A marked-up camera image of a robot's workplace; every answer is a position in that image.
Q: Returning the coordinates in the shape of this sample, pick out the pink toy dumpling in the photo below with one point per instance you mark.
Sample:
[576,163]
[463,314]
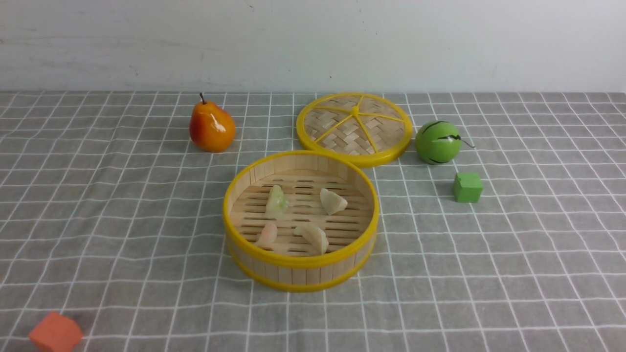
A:
[267,236]

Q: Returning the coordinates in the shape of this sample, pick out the green wooden cube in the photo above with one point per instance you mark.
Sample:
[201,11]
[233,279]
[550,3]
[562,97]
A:
[467,187]

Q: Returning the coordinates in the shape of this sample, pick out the white toy dumpling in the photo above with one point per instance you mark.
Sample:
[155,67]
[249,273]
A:
[313,235]
[331,202]

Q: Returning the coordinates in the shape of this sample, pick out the green toy watermelon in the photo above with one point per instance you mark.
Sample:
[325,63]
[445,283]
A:
[439,142]

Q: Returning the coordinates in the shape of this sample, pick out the green toy dumpling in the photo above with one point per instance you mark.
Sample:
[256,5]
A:
[277,203]

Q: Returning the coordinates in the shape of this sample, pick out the orange toy pear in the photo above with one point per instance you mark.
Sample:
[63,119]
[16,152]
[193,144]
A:
[211,128]

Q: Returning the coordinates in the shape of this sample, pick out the orange wooden cube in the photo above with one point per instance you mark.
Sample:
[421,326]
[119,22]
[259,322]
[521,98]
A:
[56,333]

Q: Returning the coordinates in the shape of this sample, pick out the bamboo steamer lid yellow rim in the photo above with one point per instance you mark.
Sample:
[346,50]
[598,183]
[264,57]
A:
[364,129]

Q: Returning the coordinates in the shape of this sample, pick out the grey checked tablecloth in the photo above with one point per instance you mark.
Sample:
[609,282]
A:
[110,216]

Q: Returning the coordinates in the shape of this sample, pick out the bamboo steamer tray yellow rim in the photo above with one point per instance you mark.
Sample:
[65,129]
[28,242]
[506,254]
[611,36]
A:
[291,263]

